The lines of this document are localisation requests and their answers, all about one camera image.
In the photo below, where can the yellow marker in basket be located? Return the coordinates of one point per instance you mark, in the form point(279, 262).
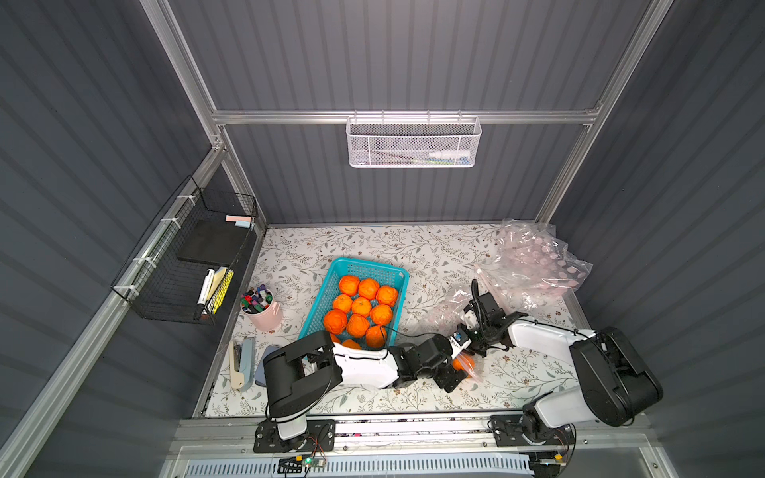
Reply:
point(219, 286)

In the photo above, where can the small bag orange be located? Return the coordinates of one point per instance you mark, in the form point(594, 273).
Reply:
point(357, 326)
point(465, 363)
point(376, 337)

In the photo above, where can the green led circuit board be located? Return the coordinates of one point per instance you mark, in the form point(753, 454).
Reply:
point(302, 464)

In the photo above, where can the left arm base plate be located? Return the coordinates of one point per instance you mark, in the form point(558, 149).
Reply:
point(299, 435)

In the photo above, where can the white pen in mesh basket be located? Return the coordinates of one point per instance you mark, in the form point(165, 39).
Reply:
point(458, 157)

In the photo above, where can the white wire mesh basket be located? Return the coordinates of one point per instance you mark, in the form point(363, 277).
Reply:
point(405, 141)

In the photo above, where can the black wire wall basket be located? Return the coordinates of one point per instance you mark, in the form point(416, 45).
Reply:
point(159, 287)

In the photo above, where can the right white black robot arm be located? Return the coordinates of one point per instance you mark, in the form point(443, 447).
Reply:
point(614, 384)

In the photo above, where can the white marker in basket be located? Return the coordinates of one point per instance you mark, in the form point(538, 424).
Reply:
point(205, 288)

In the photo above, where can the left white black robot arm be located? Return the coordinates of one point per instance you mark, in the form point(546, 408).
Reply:
point(299, 375)

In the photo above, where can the aluminium linear rail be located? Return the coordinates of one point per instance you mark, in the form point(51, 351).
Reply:
point(407, 433)

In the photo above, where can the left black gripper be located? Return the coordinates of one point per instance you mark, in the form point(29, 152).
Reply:
point(450, 374)

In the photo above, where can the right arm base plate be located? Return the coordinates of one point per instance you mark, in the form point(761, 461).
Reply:
point(523, 429)

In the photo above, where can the pink sticky notes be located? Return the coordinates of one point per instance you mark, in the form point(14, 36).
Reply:
point(240, 221)

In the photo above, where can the teal plastic basket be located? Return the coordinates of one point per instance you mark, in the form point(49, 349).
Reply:
point(385, 275)

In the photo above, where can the black notebook in basket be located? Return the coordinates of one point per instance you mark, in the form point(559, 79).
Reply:
point(212, 243)

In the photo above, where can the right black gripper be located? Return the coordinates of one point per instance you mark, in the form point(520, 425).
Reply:
point(486, 329)

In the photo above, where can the pink pen cup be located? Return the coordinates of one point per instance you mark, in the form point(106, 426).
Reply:
point(260, 305)

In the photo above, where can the clear zip-top bag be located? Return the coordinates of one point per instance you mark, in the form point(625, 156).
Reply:
point(453, 316)
point(528, 256)

